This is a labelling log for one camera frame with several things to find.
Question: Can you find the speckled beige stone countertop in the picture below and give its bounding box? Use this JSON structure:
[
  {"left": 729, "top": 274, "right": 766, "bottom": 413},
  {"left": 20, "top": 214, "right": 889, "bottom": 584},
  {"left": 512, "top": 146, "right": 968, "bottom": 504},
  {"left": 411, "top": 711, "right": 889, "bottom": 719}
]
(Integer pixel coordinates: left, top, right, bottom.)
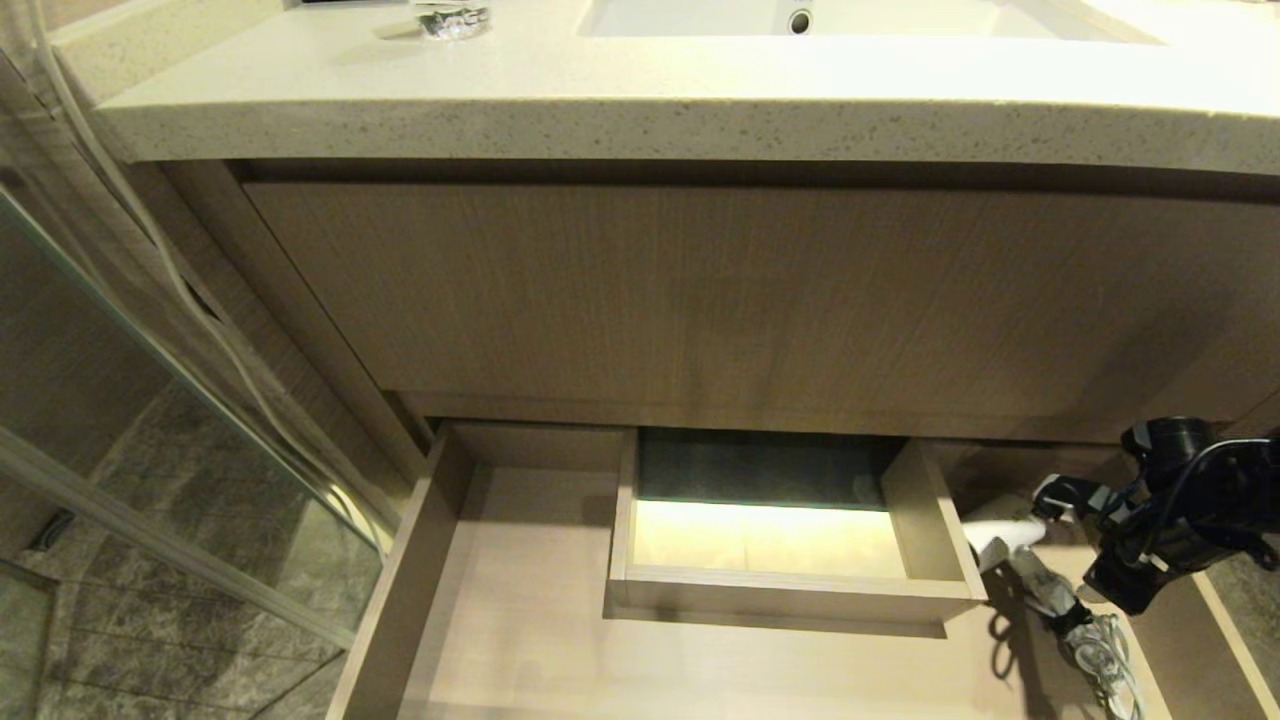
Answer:
[{"left": 48, "top": 0, "right": 1280, "bottom": 179}]

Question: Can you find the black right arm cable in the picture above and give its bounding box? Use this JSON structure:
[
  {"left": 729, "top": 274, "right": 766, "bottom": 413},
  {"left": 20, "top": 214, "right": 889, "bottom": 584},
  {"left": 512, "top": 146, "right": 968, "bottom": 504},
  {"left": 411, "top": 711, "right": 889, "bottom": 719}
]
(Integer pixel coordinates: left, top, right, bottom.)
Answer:
[{"left": 1100, "top": 432, "right": 1280, "bottom": 576}]

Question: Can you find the light wooden vanity cabinet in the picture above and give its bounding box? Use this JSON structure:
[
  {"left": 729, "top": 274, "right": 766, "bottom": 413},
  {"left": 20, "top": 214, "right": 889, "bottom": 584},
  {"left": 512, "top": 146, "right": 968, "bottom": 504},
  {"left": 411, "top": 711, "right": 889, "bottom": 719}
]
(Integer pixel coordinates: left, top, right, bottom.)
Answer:
[{"left": 125, "top": 158, "right": 1280, "bottom": 501}]

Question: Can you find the light wooden pull-out drawer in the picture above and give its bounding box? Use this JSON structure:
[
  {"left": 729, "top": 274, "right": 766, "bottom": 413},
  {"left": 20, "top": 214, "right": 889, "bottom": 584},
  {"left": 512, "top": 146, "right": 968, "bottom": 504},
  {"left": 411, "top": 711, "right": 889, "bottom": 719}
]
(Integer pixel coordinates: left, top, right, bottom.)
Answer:
[{"left": 325, "top": 418, "right": 1280, "bottom": 720}]

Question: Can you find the white hair dryer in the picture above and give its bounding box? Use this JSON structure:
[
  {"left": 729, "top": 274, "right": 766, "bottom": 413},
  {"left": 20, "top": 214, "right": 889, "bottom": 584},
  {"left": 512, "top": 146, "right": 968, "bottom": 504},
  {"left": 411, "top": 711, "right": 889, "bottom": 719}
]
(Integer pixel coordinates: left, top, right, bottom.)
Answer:
[{"left": 960, "top": 515, "right": 1096, "bottom": 631}]

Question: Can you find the white ceramic sink basin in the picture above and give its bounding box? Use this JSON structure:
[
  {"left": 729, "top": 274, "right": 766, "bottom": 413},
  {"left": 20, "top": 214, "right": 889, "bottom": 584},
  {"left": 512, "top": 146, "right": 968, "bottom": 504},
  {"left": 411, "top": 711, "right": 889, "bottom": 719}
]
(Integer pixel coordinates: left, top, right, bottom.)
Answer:
[{"left": 578, "top": 0, "right": 1166, "bottom": 43}]

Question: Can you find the glass shower door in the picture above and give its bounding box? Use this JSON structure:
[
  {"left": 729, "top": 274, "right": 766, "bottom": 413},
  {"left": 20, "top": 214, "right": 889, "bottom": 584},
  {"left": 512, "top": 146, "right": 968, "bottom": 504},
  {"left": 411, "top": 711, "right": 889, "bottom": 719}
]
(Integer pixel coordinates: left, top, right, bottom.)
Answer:
[{"left": 0, "top": 0, "right": 411, "bottom": 720}]

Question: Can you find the thin white hose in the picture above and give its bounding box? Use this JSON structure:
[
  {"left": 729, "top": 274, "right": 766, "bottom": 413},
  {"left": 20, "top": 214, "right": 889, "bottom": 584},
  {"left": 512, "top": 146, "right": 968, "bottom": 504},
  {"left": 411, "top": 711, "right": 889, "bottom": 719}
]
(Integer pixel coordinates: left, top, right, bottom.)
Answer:
[{"left": 25, "top": 0, "right": 393, "bottom": 556}]

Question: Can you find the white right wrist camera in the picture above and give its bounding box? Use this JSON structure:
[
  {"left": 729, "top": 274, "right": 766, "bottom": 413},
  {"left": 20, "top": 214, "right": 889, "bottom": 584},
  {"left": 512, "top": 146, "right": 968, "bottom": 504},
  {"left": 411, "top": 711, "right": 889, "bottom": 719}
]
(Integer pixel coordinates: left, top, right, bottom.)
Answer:
[{"left": 1030, "top": 474, "right": 1101, "bottom": 521}]

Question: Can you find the clear glass dish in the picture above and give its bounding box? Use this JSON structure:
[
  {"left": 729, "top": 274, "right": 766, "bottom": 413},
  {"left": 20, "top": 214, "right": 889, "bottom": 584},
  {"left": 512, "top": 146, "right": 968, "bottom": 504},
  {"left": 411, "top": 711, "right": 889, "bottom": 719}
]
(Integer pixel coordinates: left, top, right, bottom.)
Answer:
[{"left": 375, "top": 0, "right": 494, "bottom": 41}]

